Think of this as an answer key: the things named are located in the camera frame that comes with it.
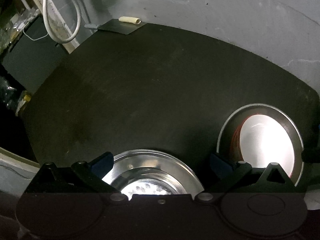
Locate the white looped cable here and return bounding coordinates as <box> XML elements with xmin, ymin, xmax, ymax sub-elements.
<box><xmin>42</xmin><ymin>0</ymin><xmax>82</xmax><ymax>44</ymax></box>

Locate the shiny steel plate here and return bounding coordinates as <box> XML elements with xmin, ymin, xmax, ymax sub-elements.
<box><xmin>103</xmin><ymin>149</ymin><xmax>204</xmax><ymax>199</ymax></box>

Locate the dark rimmed steel plate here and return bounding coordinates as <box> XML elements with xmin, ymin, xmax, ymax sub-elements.
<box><xmin>216</xmin><ymin>103</ymin><xmax>304</xmax><ymax>185</ymax></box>

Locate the cream paper roll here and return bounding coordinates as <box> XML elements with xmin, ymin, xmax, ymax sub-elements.
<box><xmin>118</xmin><ymin>16</ymin><xmax>142</xmax><ymax>25</ymax></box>

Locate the dark grey flat panel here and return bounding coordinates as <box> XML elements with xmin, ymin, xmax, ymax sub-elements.
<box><xmin>1</xmin><ymin>16</ymin><xmax>68</xmax><ymax>94</ymax></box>

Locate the white bowl red rim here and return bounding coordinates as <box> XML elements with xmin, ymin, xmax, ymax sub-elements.
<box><xmin>231</xmin><ymin>114</ymin><xmax>295</xmax><ymax>176</ymax></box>

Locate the grey metal sheet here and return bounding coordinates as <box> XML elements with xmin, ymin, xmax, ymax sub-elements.
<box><xmin>97</xmin><ymin>19</ymin><xmax>146</xmax><ymax>35</ymax></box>

